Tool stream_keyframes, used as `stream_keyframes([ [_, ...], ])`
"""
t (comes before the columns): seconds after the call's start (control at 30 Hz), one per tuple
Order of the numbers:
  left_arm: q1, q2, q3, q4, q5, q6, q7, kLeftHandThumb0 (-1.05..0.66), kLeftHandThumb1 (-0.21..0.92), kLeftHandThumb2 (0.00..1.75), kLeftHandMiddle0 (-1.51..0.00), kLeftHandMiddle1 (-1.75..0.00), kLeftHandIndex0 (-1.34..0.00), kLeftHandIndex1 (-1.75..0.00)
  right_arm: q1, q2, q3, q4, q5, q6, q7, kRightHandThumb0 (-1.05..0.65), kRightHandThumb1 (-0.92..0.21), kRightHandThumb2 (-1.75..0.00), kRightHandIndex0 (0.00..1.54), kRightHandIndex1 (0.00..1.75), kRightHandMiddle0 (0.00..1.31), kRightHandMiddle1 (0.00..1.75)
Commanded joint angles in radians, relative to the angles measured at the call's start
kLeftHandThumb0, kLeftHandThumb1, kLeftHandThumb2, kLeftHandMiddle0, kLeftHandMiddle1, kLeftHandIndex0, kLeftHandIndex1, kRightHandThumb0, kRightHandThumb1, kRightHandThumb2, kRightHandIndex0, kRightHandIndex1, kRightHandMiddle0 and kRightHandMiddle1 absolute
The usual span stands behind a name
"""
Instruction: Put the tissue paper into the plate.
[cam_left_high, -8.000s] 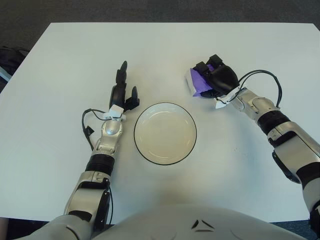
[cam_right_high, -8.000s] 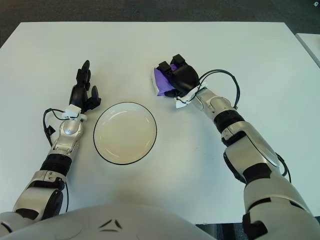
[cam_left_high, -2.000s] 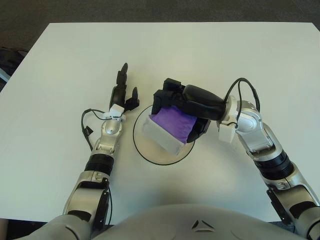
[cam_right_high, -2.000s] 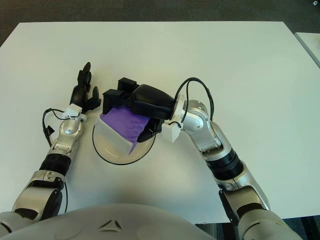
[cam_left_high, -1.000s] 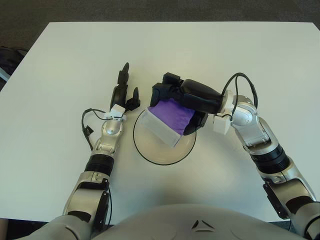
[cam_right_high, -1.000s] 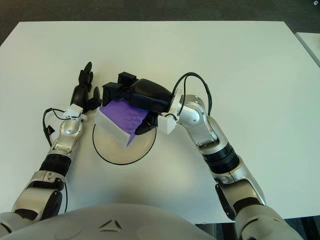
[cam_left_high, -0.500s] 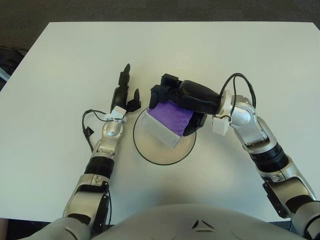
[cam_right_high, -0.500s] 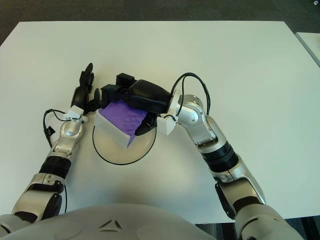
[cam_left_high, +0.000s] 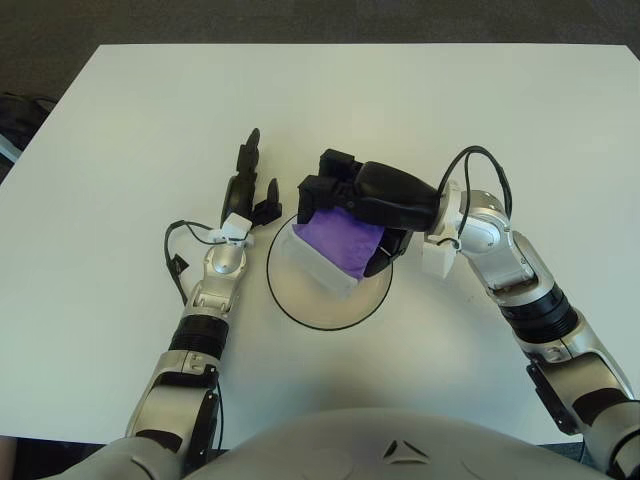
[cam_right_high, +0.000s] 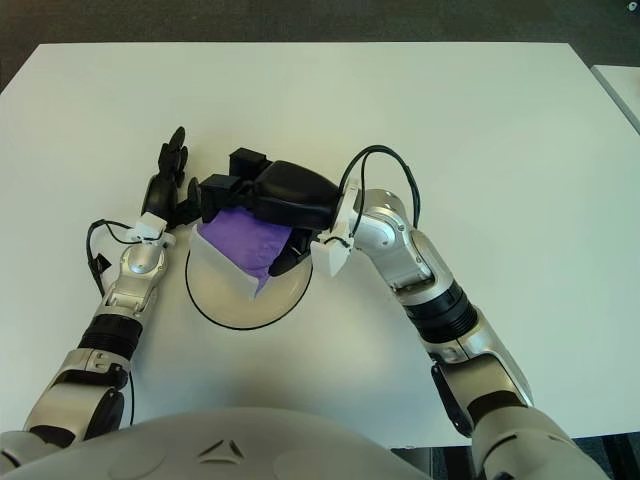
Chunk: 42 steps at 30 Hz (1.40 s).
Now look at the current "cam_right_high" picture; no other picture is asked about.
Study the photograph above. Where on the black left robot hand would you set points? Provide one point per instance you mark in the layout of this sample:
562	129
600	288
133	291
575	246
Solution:
160	197

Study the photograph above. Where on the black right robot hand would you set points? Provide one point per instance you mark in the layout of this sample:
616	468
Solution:
295	192

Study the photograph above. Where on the purple tissue paper pack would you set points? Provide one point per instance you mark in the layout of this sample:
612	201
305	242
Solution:
240	240

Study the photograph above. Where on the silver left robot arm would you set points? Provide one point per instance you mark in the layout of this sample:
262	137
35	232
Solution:
130	287

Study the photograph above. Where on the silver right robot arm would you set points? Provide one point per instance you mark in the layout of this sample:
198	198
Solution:
415	265

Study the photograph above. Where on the white plate with black rim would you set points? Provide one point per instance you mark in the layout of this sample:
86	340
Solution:
280	300

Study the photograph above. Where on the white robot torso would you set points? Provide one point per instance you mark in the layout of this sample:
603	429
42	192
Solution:
250	440

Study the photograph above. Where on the white side table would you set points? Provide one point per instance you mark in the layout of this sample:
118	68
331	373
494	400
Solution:
622	85

